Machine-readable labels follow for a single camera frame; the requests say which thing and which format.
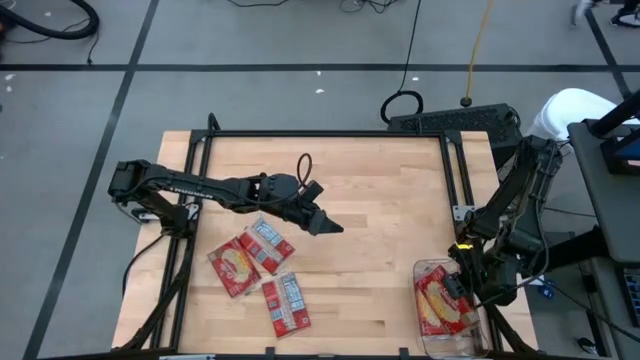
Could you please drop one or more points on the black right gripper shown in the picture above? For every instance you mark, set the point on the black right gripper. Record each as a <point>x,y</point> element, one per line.
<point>470,265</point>

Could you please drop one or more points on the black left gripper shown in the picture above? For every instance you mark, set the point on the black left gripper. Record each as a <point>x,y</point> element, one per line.
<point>285,197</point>

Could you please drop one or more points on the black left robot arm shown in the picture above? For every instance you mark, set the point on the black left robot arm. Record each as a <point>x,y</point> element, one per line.
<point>200,187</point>

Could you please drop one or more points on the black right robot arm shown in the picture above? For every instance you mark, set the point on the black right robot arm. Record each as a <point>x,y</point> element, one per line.
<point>530,170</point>

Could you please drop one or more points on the clear plastic bin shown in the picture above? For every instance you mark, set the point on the clear plastic bin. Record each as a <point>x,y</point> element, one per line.
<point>450,348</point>

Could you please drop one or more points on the black table clamp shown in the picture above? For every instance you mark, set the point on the black table clamp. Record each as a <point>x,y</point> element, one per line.
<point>270,354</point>
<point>404,354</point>

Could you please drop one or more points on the blue clamp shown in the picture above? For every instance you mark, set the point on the blue clamp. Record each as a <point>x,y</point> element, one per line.
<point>548,290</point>

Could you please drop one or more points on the black desk support bar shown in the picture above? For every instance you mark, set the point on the black desk support bar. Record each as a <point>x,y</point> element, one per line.
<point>575,250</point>

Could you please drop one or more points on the black keyboard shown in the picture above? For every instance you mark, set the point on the black keyboard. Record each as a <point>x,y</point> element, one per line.
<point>634,295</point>

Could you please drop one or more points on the grey side desk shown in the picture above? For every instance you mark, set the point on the grey side desk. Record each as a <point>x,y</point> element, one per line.
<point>620,215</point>

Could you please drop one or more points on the white rounded object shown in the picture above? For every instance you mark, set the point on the white rounded object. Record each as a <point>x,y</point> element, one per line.
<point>570,110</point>

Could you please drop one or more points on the black round pole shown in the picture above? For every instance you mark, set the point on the black round pole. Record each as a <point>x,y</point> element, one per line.
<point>617,114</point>

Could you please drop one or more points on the person's shoe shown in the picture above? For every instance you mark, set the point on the person's shoe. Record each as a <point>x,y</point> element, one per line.
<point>627,17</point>

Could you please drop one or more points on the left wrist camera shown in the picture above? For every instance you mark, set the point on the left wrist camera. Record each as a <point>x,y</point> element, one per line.
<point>313,190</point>

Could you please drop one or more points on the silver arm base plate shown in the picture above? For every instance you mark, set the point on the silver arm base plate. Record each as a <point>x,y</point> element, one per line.
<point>141,216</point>
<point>460,214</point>

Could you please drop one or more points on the black metal table frame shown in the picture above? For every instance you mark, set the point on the black metal table frame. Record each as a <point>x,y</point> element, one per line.
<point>325,133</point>

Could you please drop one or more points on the silver aluminium bracket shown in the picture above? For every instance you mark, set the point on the silver aluminium bracket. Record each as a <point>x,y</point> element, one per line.
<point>187,357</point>

